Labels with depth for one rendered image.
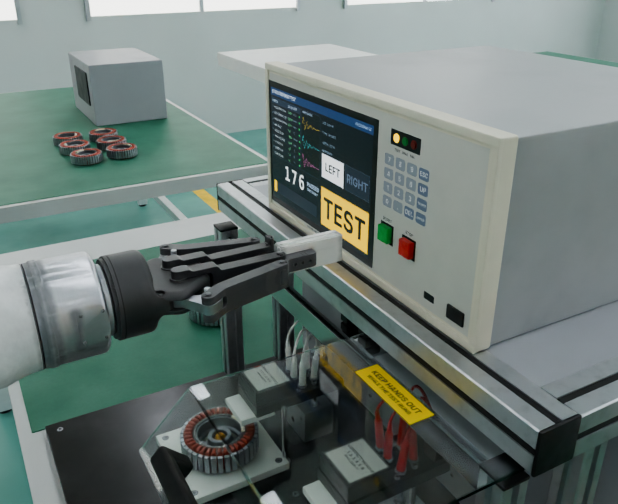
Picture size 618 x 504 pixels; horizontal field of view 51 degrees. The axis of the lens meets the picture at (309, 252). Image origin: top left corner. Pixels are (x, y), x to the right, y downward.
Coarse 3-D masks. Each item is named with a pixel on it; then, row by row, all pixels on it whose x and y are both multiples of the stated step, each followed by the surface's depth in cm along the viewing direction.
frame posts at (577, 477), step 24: (216, 240) 106; (240, 312) 111; (288, 312) 116; (240, 336) 113; (240, 360) 115; (576, 456) 60; (600, 456) 60; (504, 480) 55; (552, 480) 63; (576, 480) 60
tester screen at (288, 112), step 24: (288, 96) 83; (288, 120) 84; (312, 120) 79; (336, 120) 74; (288, 144) 86; (312, 144) 80; (336, 144) 75; (360, 144) 70; (312, 168) 81; (360, 168) 71; (312, 192) 82; (336, 192) 77; (312, 216) 84
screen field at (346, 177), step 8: (328, 160) 77; (336, 160) 75; (328, 168) 78; (336, 168) 76; (344, 168) 74; (352, 168) 73; (328, 176) 78; (336, 176) 76; (344, 176) 75; (352, 176) 73; (360, 176) 72; (368, 176) 70; (336, 184) 77; (344, 184) 75; (352, 184) 73; (360, 184) 72; (368, 184) 71; (352, 192) 74; (360, 192) 72; (368, 192) 71; (368, 200) 71
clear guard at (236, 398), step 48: (240, 384) 65; (288, 384) 65; (336, 384) 65; (192, 432) 61; (240, 432) 58; (288, 432) 58; (336, 432) 58; (384, 432) 58; (432, 432) 58; (480, 432) 58; (192, 480) 57; (240, 480) 54; (288, 480) 53; (336, 480) 53; (384, 480) 53; (432, 480) 53; (480, 480) 53
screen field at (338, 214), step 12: (324, 192) 80; (324, 204) 80; (336, 204) 78; (348, 204) 75; (324, 216) 81; (336, 216) 78; (348, 216) 76; (360, 216) 73; (336, 228) 79; (348, 228) 76; (360, 228) 74; (348, 240) 77; (360, 240) 74
